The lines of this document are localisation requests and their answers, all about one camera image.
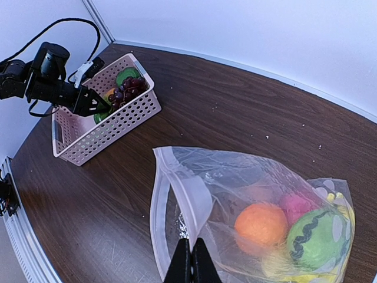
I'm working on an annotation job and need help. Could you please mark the green toy watermelon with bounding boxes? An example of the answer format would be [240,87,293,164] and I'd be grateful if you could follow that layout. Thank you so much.
[287,209,351,272]

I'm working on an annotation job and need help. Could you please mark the orange toy orange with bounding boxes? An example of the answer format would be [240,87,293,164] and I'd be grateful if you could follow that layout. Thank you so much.
[234,202,288,256]

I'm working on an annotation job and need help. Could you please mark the green toy pepper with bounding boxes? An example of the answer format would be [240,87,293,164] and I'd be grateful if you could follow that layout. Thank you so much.
[93,111,113,124]

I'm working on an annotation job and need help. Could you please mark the pink perforated plastic basket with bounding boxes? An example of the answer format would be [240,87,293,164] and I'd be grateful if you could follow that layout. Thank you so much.
[52,53,161,166]

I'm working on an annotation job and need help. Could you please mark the yellow toy banana bunch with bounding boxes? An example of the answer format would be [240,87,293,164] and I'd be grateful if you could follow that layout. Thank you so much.
[261,193,355,282]

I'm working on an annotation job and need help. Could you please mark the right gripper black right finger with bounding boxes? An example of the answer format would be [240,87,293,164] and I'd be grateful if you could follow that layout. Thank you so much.
[191,238,222,283]

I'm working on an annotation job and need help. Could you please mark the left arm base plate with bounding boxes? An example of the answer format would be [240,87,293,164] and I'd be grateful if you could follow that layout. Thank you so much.
[1,173,20,217]

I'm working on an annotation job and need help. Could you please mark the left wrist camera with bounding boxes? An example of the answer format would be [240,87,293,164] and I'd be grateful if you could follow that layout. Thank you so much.
[73,57,105,88]

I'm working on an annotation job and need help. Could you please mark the purple toy grapes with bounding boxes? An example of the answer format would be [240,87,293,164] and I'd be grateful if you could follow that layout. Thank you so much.
[107,77,147,110]

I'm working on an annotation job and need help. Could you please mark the clear dotted zip top bag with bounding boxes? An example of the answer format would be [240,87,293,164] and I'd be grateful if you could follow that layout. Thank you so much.
[150,146,354,282]

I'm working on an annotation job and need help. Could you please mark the black left camera cable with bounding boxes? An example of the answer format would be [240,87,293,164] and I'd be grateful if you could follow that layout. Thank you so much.
[0,17,101,65]

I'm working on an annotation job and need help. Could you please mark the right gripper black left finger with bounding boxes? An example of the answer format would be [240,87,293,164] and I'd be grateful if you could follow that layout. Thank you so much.
[163,238,191,283]

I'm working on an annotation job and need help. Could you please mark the red toy apple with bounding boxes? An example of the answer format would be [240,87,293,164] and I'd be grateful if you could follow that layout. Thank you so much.
[280,195,317,222]

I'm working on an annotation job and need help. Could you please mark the aluminium front rail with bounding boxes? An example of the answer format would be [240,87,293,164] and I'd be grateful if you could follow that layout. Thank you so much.
[1,157,62,283]

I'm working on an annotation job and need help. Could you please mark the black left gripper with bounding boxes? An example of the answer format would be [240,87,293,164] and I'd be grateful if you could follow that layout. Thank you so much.
[25,42,111,117]

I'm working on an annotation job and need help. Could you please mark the aluminium corner post left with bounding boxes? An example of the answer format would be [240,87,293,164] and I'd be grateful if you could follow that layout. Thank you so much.
[81,0,115,44]

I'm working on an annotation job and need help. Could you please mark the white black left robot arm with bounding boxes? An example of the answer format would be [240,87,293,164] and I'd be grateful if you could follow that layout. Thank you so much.
[1,42,111,117]

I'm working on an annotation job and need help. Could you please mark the green toy vegetable back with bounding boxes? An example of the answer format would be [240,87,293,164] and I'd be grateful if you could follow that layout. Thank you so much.
[116,67,141,87]

